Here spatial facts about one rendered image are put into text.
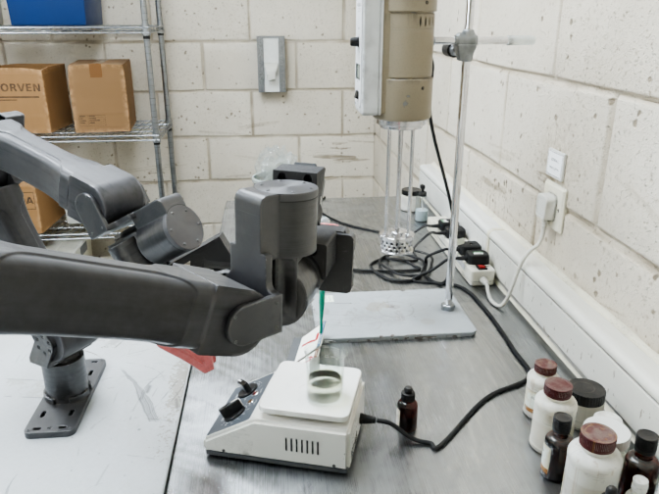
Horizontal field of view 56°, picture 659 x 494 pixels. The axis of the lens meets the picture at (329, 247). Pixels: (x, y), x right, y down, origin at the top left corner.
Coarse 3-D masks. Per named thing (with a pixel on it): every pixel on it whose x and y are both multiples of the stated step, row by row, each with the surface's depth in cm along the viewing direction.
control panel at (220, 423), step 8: (264, 376) 92; (272, 376) 90; (264, 384) 89; (232, 400) 90; (240, 400) 88; (248, 400) 87; (256, 400) 85; (248, 408) 84; (240, 416) 83; (248, 416) 82; (216, 424) 85; (224, 424) 84; (232, 424) 82; (208, 432) 84
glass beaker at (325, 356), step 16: (320, 336) 82; (304, 352) 79; (320, 352) 82; (336, 352) 82; (320, 368) 78; (336, 368) 78; (320, 384) 79; (336, 384) 79; (320, 400) 79; (336, 400) 80
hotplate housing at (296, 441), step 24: (360, 384) 88; (360, 408) 87; (216, 432) 83; (240, 432) 81; (264, 432) 80; (288, 432) 80; (312, 432) 79; (336, 432) 78; (240, 456) 83; (264, 456) 82; (288, 456) 81; (312, 456) 80; (336, 456) 79
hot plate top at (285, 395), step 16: (288, 368) 89; (304, 368) 89; (352, 368) 89; (272, 384) 85; (288, 384) 85; (304, 384) 85; (352, 384) 85; (272, 400) 81; (288, 400) 81; (304, 400) 81; (352, 400) 81; (304, 416) 79; (320, 416) 78; (336, 416) 78
